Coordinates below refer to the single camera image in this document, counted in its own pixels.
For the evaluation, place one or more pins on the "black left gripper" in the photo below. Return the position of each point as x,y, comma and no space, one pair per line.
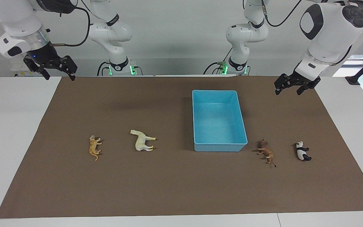
302,78

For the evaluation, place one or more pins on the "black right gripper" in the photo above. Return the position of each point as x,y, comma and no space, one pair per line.
44,55

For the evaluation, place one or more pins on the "black and white panda toy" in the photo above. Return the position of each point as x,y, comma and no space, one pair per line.
301,153

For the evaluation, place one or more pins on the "brown lion toy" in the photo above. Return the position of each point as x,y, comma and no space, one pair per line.
266,152

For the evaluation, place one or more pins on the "orange tiger toy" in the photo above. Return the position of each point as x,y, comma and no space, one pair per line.
94,147

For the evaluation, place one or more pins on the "cream white horse toy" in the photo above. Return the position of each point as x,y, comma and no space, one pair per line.
141,142

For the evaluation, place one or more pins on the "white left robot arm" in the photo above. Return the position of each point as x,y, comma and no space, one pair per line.
329,34

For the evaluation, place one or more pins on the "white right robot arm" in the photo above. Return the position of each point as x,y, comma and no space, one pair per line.
14,19

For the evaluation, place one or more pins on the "light blue storage box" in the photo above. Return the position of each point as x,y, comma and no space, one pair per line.
217,126

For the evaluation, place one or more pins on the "brown table mat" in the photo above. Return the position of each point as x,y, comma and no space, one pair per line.
169,183

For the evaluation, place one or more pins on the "white wall outlet box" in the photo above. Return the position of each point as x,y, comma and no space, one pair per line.
20,71

